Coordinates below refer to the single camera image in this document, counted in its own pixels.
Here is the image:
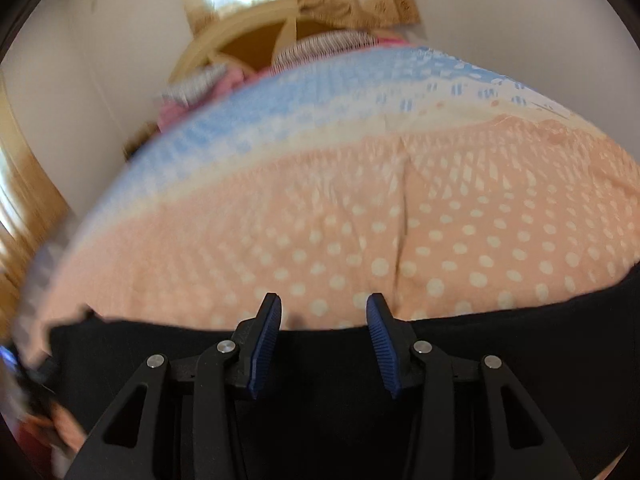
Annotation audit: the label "cream wooden headboard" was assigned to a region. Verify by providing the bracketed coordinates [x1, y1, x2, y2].
[167, 0, 321, 86]

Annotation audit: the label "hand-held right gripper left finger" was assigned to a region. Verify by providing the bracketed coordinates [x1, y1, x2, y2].
[65, 292, 283, 480]

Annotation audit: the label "pink folded blanket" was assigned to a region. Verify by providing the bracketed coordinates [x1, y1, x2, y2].
[157, 67, 246, 133]

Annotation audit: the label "grey floral pillow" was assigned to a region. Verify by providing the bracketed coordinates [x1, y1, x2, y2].
[162, 66, 226, 103]

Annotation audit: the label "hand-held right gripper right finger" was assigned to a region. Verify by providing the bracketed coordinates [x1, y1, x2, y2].
[366, 294, 583, 480]

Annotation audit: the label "black pants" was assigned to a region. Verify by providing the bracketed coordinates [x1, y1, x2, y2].
[47, 267, 640, 480]

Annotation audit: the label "polka dot bedspread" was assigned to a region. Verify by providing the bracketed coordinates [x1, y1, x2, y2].
[12, 45, 640, 456]

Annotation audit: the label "striped pillow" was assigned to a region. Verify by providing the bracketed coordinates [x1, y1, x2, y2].
[272, 30, 381, 68]

